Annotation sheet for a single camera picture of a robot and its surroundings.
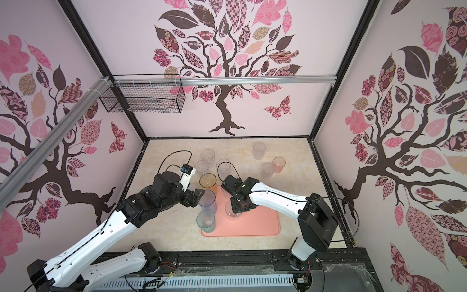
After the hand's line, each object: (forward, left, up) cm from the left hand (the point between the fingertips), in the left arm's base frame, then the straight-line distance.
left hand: (196, 191), depth 73 cm
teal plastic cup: (-6, -2, -19) cm, 20 cm away
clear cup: (+27, -9, -20) cm, 34 cm away
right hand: (-1, -18, -13) cm, 22 cm away
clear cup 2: (-5, -13, -6) cm, 16 cm away
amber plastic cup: (+14, -1, -15) cm, 20 cm away
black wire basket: (+51, +25, +13) cm, 58 cm away
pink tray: (-6, -26, -20) cm, 33 cm away
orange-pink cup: (+26, -41, -16) cm, 51 cm away
